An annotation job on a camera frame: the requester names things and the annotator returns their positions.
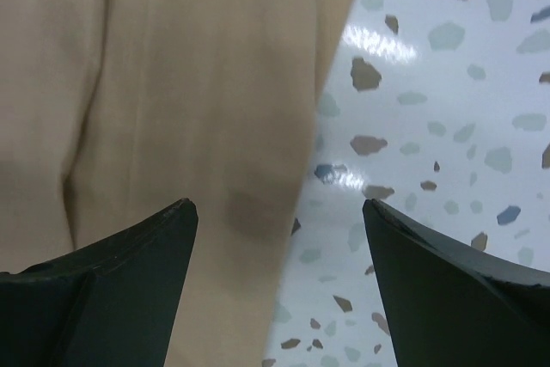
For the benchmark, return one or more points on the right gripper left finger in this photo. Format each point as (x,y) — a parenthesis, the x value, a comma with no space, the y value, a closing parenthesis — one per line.
(110,304)

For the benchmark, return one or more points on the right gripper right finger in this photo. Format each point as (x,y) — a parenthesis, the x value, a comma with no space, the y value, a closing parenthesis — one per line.
(448,304)

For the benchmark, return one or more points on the beige t shirt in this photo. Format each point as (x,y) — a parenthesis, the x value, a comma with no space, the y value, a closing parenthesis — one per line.
(113,109)

